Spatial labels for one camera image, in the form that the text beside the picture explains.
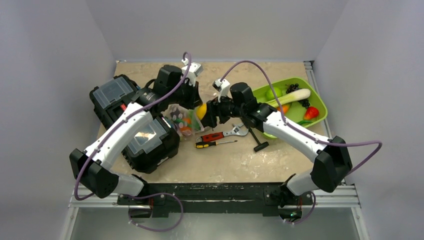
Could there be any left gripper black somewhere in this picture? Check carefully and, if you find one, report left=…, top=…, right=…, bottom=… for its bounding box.
left=167, top=78, right=203, bottom=110

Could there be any yellow lemon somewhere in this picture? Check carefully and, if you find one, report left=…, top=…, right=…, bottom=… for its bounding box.
left=195, top=103, right=208, bottom=120

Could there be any bok choy green white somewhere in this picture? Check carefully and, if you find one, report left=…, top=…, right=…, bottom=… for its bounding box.
left=191, top=115, right=203, bottom=132

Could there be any clear zip top bag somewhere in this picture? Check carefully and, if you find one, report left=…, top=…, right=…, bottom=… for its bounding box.
left=165, top=104, right=206, bottom=137

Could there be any green apple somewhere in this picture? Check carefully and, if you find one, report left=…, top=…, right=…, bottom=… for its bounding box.
left=265, top=87, right=283, bottom=101

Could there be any orange tangerine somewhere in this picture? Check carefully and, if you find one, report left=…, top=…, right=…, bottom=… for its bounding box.
left=180, top=117, right=193, bottom=136

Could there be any mango orange green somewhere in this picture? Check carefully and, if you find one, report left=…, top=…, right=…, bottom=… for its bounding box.
left=277, top=103, right=291, bottom=115

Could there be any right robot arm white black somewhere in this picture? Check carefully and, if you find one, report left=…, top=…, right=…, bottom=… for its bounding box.
left=201, top=80, right=353, bottom=204

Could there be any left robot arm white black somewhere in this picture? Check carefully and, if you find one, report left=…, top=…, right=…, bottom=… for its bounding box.
left=69, top=63, right=203, bottom=205

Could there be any yellow black screwdriver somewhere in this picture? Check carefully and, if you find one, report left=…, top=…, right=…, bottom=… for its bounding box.
left=194, top=140, right=237, bottom=149

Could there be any black hammer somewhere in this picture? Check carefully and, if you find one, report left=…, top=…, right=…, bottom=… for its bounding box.
left=247, top=127, right=269, bottom=153

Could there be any black toolbox near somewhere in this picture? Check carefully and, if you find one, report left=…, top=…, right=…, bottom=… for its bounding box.
left=122, top=115, right=180, bottom=174

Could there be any black toolbox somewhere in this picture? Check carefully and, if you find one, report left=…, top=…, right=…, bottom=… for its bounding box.
left=89, top=74, right=140, bottom=129
left=122, top=115, right=180, bottom=174

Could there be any black toolbox far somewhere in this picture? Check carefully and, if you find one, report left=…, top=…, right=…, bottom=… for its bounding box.
left=89, top=74, right=140, bottom=129

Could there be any green plastic basin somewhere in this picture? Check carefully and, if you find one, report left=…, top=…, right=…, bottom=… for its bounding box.
left=252, top=77, right=328, bottom=128

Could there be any celery stalk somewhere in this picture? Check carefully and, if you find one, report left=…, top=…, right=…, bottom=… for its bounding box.
left=266, top=94, right=297, bottom=106

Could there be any green chili pepper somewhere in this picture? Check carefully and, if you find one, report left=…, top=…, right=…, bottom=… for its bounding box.
left=297, top=120, right=313, bottom=126

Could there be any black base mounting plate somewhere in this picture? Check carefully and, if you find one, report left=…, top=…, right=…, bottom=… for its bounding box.
left=117, top=182, right=314, bottom=219

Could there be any dark grapes bunch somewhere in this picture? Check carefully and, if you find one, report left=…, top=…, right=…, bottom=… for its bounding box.
left=285, top=83, right=311, bottom=109

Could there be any red tomato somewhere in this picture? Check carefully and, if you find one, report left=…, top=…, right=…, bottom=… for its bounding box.
left=303, top=106, right=320, bottom=121

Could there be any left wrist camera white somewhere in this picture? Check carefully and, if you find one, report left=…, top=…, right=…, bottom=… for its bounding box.
left=181, top=58, right=203, bottom=87

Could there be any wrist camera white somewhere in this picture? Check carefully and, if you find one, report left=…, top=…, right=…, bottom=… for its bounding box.
left=212, top=78, right=231, bottom=103
left=181, top=58, right=203, bottom=87

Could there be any red handled adjustable wrench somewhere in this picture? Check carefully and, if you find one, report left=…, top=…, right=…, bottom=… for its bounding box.
left=195, top=123, right=249, bottom=143

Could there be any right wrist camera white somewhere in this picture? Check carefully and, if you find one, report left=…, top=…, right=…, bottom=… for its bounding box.
left=212, top=78, right=231, bottom=103

